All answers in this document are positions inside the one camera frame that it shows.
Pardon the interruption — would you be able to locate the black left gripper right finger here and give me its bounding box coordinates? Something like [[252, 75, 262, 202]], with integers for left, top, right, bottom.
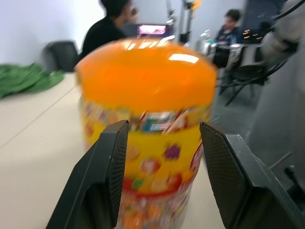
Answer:
[[199, 121, 305, 229]]

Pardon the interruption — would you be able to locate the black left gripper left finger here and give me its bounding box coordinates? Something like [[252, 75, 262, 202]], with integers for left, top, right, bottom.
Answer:
[[46, 119, 130, 229]]

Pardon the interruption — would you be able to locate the yellow lollipop jar orange lid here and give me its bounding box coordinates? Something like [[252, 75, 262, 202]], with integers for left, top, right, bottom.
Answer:
[[74, 37, 218, 229]]

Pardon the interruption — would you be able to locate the black folding chair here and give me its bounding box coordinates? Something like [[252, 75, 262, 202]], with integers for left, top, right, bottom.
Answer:
[[212, 42, 272, 107]]

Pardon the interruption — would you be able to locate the green cloth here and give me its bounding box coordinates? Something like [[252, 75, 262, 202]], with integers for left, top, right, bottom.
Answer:
[[0, 62, 65, 100]]

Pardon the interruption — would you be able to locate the black office chair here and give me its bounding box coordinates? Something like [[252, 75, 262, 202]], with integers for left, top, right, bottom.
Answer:
[[43, 41, 81, 73]]

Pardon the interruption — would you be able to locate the person in dark blue top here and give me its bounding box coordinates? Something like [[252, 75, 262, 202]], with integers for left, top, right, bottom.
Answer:
[[214, 9, 244, 45]]

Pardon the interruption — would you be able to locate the person in black shirt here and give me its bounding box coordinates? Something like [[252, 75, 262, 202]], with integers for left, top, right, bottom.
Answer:
[[81, 0, 139, 59]]

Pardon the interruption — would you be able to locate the monitor with pink screen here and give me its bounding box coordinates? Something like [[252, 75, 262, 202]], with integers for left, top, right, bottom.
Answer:
[[137, 23, 169, 39]]

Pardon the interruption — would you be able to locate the grey metal stand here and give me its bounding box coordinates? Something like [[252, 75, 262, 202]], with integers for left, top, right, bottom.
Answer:
[[165, 0, 202, 45]]

